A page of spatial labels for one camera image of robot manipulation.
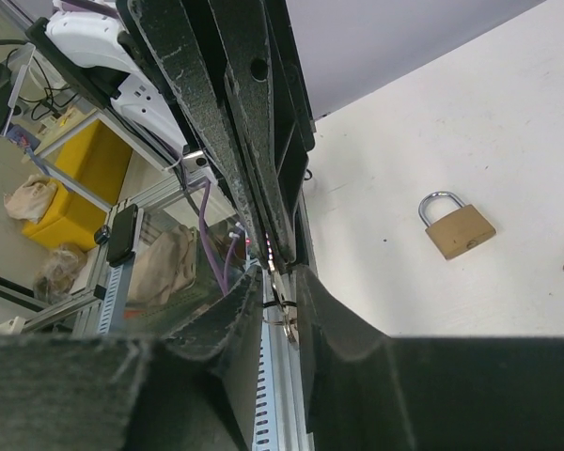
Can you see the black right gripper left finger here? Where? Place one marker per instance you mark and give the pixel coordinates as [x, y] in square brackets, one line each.
[55, 392]

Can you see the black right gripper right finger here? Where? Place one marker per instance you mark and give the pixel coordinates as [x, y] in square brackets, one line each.
[365, 390]

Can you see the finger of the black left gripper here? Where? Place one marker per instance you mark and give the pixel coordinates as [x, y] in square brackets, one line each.
[271, 116]
[182, 38]

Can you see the small silver key bunch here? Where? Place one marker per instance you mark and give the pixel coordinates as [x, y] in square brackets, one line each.
[280, 301]

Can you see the large brass padlock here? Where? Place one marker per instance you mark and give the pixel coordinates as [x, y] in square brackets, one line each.
[462, 230]

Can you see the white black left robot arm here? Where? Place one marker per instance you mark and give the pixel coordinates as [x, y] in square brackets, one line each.
[100, 52]

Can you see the yellow box under table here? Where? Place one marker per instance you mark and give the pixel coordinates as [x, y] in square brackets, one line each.
[97, 159]

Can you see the black smartphone on stand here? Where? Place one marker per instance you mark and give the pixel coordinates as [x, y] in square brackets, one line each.
[121, 241]

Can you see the slotted cable duct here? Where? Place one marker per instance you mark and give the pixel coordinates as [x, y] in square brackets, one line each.
[197, 387]

